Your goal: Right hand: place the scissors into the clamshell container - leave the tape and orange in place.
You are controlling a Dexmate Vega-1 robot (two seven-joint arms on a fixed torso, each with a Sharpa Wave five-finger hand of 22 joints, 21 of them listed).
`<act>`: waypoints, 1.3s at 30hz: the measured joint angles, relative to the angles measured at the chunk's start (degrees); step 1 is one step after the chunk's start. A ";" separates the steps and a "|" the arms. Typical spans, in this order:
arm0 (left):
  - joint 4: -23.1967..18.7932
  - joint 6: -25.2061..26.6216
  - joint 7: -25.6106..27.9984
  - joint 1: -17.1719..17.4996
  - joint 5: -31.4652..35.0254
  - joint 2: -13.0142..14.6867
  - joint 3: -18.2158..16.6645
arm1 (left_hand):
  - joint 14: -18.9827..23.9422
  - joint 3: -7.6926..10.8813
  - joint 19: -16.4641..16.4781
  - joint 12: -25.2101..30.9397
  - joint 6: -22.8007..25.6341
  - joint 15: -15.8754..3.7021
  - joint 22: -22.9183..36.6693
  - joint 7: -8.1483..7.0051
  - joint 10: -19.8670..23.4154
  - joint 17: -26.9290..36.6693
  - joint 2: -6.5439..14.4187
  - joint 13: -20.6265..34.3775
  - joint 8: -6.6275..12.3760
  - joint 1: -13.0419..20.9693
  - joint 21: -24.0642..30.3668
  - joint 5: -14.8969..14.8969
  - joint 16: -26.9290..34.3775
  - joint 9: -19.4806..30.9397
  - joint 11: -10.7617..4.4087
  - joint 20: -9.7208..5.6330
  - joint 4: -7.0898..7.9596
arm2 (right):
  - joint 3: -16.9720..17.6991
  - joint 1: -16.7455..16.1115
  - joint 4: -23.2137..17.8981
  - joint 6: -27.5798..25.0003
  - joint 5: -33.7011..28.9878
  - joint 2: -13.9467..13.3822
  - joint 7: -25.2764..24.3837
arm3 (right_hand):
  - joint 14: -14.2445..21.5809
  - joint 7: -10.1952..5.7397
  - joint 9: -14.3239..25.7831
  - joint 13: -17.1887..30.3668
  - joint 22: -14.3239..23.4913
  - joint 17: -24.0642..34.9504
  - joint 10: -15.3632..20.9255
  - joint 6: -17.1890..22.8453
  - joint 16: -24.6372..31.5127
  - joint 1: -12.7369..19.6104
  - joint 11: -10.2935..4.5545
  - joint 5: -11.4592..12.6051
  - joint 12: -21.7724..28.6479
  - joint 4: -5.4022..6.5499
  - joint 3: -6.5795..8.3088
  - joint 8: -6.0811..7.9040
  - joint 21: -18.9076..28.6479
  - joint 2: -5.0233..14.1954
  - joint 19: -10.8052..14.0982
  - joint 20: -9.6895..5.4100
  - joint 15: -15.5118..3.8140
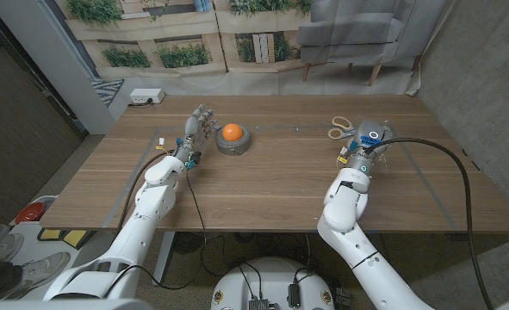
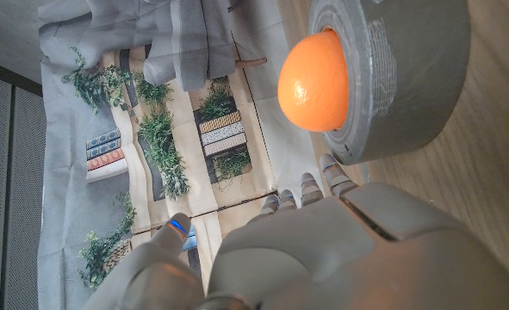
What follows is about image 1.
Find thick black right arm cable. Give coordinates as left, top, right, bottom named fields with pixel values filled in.
left=363, top=137, right=494, bottom=310

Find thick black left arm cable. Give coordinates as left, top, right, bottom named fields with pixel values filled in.
left=118, top=150, right=177, bottom=236

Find black floor fan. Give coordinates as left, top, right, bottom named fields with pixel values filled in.
left=171, top=232, right=206, bottom=256

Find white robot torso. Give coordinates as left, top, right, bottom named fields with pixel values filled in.
left=210, top=257, right=336, bottom=310

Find grey duct tape roll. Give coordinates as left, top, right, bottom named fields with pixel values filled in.
left=214, top=126, right=252, bottom=157

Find white table leg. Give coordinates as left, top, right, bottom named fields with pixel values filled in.
left=152, top=231, right=177, bottom=287

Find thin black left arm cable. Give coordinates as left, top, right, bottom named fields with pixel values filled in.
left=105, top=170, right=208, bottom=299

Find black adapter box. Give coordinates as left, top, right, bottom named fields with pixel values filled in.
left=287, top=282, right=302, bottom=309

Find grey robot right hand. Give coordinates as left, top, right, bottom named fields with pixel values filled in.
left=338, top=119, right=394, bottom=176

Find orange fruit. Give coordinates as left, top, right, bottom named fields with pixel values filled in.
left=221, top=123, right=244, bottom=143

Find grey sneaker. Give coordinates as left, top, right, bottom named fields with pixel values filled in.
left=0, top=221, right=25, bottom=263
left=0, top=251, right=71, bottom=301

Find printed room backdrop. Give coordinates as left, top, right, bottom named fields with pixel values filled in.
left=55, top=0, right=449, bottom=97

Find grey scissors with yellow handles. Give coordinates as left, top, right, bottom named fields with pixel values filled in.
left=327, top=115, right=357, bottom=141

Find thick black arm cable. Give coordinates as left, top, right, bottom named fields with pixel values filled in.
left=118, top=150, right=177, bottom=236
left=363, top=137, right=494, bottom=310

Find red bowl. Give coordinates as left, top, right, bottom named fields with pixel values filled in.
left=15, top=201, right=47, bottom=226

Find white power strip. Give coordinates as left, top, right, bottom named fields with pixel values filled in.
left=129, top=88, right=166, bottom=105

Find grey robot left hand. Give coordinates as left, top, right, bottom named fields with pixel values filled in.
left=174, top=103, right=220, bottom=170

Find yellow and black floor item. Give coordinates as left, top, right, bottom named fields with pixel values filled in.
left=37, top=227, right=88, bottom=251

